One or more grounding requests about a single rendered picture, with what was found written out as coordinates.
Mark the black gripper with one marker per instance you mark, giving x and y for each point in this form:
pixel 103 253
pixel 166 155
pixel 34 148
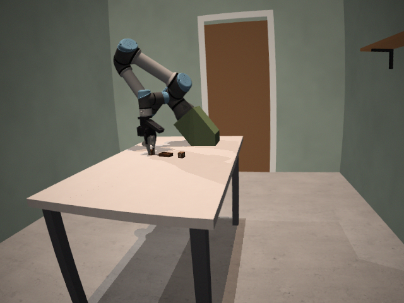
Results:
pixel 149 134

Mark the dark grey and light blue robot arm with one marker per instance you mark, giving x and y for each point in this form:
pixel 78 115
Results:
pixel 178 84

